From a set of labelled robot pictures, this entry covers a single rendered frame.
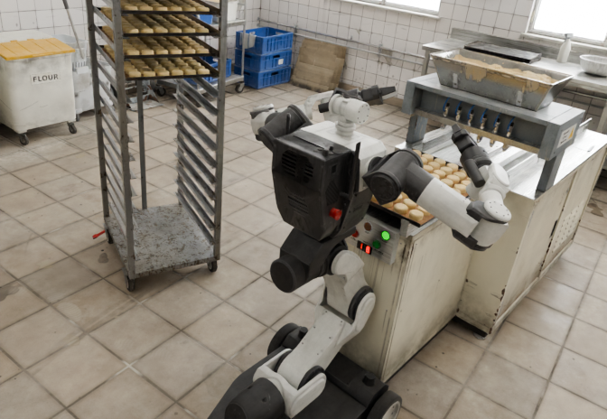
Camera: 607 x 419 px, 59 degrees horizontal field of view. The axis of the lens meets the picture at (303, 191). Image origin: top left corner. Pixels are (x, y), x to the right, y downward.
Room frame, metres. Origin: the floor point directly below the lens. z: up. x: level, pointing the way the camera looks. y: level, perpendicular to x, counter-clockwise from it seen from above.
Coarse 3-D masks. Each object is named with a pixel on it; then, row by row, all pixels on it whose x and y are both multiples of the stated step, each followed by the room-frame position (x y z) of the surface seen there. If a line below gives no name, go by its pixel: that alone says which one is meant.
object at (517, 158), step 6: (522, 150) 2.49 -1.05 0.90; (510, 156) 2.38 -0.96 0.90; (516, 156) 2.39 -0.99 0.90; (522, 156) 2.44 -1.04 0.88; (528, 156) 2.52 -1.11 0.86; (504, 162) 2.30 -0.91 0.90; (510, 162) 2.32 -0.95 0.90; (516, 162) 2.38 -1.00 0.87; (504, 168) 2.27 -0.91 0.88; (510, 168) 2.34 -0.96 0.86; (402, 222) 1.63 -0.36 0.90; (408, 222) 1.62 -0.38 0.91; (402, 228) 1.63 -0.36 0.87; (408, 228) 1.63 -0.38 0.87; (414, 228) 1.66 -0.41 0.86; (402, 234) 1.63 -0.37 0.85; (408, 234) 1.63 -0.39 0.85
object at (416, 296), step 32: (416, 256) 1.69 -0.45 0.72; (448, 256) 1.94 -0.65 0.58; (384, 288) 1.68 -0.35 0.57; (416, 288) 1.75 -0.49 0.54; (448, 288) 2.02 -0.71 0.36; (384, 320) 1.66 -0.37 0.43; (416, 320) 1.81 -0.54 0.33; (448, 320) 2.11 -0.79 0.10; (352, 352) 1.74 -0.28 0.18; (384, 352) 1.65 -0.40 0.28; (416, 352) 1.96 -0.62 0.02
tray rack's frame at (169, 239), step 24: (96, 48) 2.67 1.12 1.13; (96, 72) 2.66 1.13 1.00; (96, 96) 2.66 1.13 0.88; (96, 120) 2.65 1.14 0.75; (144, 144) 2.80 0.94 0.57; (144, 168) 2.80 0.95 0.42; (144, 192) 2.80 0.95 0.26; (144, 216) 2.71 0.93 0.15; (168, 216) 2.74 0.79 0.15; (120, 240) 2.43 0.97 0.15; (144, 240) 2.45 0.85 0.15; (168, 240) 2.48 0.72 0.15; (192, 240) 2.51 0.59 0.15; (144, 264) 2.24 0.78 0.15; (168, 264) 2.26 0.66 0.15; (192, 264) 2.31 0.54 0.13
